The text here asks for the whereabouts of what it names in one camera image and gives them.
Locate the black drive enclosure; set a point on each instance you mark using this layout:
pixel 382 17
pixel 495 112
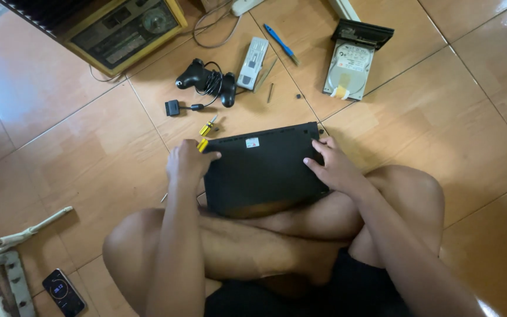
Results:
pixel 362 33

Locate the thin metal rod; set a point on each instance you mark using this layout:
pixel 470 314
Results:
pixel 265 75

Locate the silver hard disk drive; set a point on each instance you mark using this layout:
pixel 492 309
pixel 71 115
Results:
pixel 349 70

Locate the person's left hand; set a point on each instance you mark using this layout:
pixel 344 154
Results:
pixel 185 165

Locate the black smartphone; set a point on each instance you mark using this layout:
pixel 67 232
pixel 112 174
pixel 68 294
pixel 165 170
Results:
pixel 64 293

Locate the black shorts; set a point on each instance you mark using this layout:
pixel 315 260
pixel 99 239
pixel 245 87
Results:
pixel 350 290

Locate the person's leg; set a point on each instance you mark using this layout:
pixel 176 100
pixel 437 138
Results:
pixel 253 251
pixel 403 198

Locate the person's right leg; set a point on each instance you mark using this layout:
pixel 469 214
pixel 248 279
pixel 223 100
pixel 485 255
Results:
pixel 403 198

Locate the person's left leg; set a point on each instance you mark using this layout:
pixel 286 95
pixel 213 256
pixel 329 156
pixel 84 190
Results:
pixel 253 251

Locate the short screwdriver bit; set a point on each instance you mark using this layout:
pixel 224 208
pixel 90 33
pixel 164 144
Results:
pixel 270 93

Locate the white plastic bar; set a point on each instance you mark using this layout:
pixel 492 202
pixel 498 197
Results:
pixel 345 9

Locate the black laptop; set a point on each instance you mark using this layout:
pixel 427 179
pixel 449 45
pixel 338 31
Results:
pixel 262 176

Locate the pale wooden frame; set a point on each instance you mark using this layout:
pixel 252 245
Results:
pixel 16 281

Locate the wooden framed old radio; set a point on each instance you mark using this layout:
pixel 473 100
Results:
pixel 121 31

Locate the white power strip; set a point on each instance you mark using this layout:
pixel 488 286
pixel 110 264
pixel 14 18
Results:
pixel 245 5

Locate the grey white plastic case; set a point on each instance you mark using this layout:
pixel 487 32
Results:
pixel 252 63

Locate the person's right hand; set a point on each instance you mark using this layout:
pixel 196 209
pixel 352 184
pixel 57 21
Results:
pixel 339 169

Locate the pale wooden stick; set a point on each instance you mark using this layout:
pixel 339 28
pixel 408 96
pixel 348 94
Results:
pixel 24 232

